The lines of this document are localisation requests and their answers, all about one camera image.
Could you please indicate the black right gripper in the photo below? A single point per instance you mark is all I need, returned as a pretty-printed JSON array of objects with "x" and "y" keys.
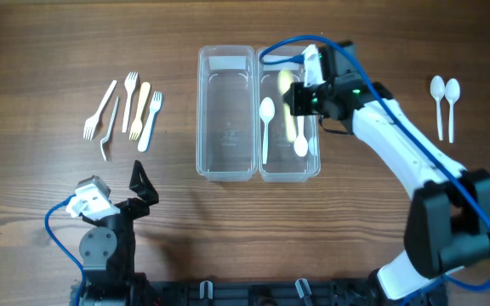
[{"x": 298, "y": 99}]

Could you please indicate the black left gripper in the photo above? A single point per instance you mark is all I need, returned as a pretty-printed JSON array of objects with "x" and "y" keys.
[{"x": 141, "y": 184}]

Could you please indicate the yellow plastic spoon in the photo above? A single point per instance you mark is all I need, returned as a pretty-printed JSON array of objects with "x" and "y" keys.
[{"x": 284, "y": 81}]

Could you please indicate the cream wide-handle fork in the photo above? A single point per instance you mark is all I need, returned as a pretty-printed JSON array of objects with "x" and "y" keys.
[{"x": 137, "y": 124}]

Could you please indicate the white wide-handle spoon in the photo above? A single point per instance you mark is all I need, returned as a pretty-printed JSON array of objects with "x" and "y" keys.
[{"x": 300, "y": 144}]

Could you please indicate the white spoon with long handle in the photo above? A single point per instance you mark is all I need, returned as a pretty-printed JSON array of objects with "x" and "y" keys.
[{"x": 266, "y": 113}]

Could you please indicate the light blue wide-handle fork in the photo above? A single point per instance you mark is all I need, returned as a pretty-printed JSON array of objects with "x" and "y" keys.
[{"x": 155, "y": 106}]

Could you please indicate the white plastic spoon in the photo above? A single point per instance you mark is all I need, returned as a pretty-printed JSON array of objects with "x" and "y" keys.
[
  {"x": 452, "y": 94},
  {"x": 437, "y": 91}
]

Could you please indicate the white slim fork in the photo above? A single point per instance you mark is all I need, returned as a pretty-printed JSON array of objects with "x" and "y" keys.
[{"x": 130, "y": 85}]

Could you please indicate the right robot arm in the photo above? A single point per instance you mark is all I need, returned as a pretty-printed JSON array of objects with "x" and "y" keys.
[{"x": 447, "y": 235}]

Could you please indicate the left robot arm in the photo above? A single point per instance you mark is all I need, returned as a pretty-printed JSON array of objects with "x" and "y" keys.
[{"x": 108, "y": 248}]

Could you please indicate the right clear plastic container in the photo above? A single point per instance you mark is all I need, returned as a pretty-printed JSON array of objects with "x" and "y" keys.
[{"x": 283, "y": 165}]

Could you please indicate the clear plastic container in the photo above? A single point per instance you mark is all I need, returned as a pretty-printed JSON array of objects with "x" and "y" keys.
[
  {"x": 225, "y": 149},
  {"x": 283, "y": 165}
]

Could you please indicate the left clear plastic container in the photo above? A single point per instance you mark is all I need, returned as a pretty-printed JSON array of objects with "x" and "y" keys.
[{"x": 225, "y": 149}]

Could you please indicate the white bent thin fork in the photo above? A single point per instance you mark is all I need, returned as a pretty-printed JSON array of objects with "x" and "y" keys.
[{"x": 108, "y": 133}]

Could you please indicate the white fork leftmost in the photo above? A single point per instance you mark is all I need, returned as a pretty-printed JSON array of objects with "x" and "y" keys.
[{"x": 92, "y": 122}]

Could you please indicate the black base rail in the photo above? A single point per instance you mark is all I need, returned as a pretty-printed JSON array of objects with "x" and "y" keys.
[{"x": 355, "y": 292}]

